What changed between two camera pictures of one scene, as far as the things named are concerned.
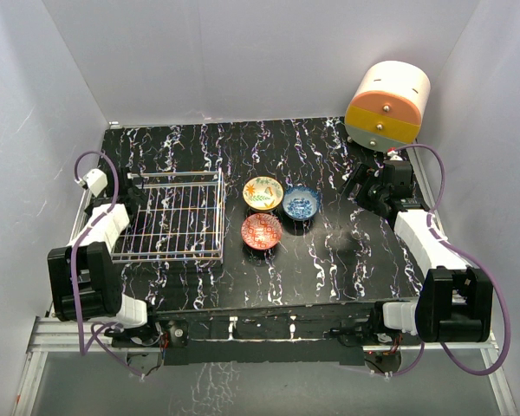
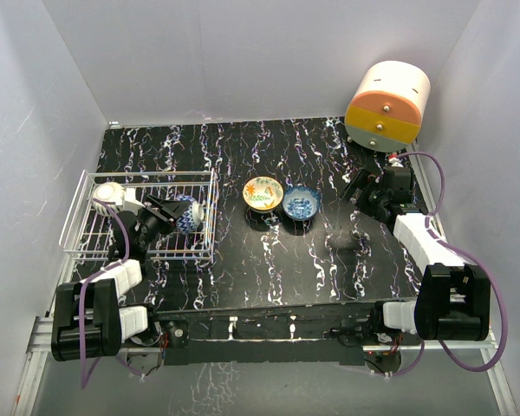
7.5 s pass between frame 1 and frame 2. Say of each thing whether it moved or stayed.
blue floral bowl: stayed
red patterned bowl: moved
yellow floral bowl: stayed
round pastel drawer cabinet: stayed
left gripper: moved
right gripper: stayed
